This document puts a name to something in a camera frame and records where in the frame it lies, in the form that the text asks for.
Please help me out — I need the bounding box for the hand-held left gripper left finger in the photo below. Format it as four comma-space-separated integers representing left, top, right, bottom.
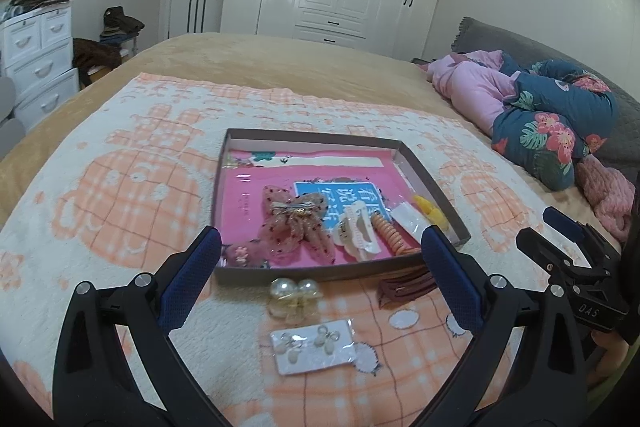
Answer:
52, 224, 236, 427

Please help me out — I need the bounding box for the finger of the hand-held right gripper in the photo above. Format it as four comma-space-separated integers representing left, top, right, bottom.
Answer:
542, 206, 603, 250
516, 227, 591, 282

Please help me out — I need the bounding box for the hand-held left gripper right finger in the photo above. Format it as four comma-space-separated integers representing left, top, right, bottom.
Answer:
410, 224, 588, 427

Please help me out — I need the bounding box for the shallow grey cardboard box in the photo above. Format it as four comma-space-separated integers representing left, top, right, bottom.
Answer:
212, 128, 472, 286

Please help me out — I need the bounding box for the pink flower hair tie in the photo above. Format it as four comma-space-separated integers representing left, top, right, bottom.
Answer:
222, 242, 268, 269

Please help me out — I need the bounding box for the yellow hair clip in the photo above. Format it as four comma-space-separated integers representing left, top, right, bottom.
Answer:
412, 194, 448, 228

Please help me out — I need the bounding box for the small white packet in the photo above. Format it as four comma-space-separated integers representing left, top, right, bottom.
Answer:
390, 202, 431, 240

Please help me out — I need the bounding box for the orange spiral hair tie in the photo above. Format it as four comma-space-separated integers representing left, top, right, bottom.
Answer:
371, 212, 423, 258

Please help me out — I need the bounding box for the white hair claw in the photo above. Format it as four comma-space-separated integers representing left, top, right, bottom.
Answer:
332, 202, 383, 262

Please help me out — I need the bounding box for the sheer dotted bow hair clip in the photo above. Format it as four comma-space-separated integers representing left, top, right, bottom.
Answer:
257, 184, 337, 265

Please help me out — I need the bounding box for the person's right hand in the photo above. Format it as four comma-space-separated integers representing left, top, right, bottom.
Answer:
587, 329, 632, 379

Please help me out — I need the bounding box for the pink knitted cloth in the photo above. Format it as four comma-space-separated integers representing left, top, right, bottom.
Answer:
575, 154, 636, 243

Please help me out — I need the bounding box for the maroon hair claw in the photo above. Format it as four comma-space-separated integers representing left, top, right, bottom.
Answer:
377, 268, 435, 309

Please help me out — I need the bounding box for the pink book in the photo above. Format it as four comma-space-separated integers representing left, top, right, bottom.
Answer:
220, 149, 426, 265

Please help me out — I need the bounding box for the blue floral quilt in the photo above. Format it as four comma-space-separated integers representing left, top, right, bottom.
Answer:
491, 54, 618, 192

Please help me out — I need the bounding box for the orange and white blanket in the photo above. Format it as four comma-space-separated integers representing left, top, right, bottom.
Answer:
0, 72, 591, 427

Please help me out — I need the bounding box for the white earring card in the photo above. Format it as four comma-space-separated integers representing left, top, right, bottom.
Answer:
269, 319, 361, 376

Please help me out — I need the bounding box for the pink quilt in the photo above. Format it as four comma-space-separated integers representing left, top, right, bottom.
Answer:
425, 49, 518, 135

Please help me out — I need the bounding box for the grey padded headboard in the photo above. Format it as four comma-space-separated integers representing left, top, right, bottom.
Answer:
450, 17, 640, 168

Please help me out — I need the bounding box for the bed with mustard sheet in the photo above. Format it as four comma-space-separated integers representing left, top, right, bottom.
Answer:
0, 32, 640, 258

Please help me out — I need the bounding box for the brown cloth heap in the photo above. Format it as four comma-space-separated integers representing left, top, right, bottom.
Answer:
73, 38, 123, 88

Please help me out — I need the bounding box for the pile of folded clothes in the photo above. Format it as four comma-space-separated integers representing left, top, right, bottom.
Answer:
100, 6, 146, 44

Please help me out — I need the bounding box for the white drawer cabinet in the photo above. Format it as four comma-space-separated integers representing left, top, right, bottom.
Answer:
0, 2, 81, 132

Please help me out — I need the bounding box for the pearl hair tie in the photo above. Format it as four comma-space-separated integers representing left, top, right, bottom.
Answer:
266, 277, 322, 325

